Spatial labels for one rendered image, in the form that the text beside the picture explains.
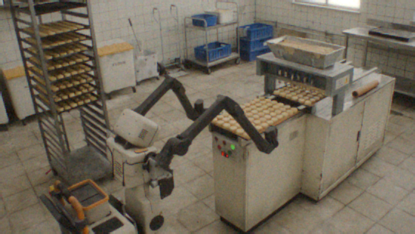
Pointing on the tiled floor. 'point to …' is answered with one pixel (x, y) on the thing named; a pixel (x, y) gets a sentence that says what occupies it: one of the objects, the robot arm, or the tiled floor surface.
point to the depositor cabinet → (343, 138)
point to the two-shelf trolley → (207, 43)
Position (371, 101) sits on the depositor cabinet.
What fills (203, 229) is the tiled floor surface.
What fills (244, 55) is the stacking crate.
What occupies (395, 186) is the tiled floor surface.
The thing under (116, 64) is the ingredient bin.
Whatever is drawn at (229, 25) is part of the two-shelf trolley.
